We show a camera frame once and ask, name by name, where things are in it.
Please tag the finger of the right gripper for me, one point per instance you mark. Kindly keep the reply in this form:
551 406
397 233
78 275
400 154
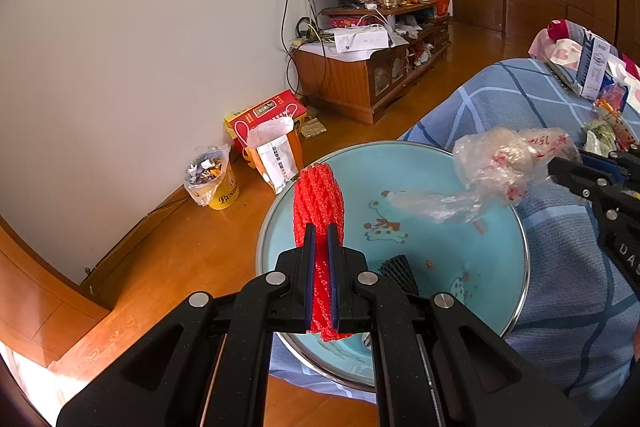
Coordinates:
618 165
600 180

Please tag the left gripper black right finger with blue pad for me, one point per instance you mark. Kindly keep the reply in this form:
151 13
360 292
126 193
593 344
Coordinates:
349 310

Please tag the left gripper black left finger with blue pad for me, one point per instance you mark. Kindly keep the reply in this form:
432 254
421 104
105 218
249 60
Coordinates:
294 307

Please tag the orange long snack wrapper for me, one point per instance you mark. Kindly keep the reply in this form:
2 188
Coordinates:
624 135

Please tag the white green wrapper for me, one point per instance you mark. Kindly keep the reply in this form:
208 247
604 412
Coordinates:
600 138

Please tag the red foam fruit net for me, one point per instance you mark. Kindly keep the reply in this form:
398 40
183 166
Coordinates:
318 201

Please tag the clear plastic bag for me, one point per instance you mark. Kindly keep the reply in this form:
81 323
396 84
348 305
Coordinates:
495 167

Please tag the light blue trash bin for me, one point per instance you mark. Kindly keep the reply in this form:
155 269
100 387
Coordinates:
484 264

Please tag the blue yellow snack box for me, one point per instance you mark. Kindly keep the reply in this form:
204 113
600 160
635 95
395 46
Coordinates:
613 93

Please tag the dark flat packet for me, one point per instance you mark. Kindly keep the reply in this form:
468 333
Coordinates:
566 76

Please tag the white milk carton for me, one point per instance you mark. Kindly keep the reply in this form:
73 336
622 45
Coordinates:
593 73

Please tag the blue plaid tablecloth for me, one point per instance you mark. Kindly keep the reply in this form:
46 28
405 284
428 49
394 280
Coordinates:
579 314

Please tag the pink heart patterned quilt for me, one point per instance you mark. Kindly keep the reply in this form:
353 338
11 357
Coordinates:
567 52

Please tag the yellow bucket with bag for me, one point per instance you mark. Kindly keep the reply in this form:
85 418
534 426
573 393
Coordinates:
209 178

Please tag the red cardboard box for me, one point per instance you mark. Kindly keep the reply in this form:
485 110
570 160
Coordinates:
284 104

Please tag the wooden tv cabinet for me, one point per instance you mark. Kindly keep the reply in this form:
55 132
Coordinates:
360 85

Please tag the white flat box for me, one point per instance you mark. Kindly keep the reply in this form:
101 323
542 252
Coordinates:
360 38

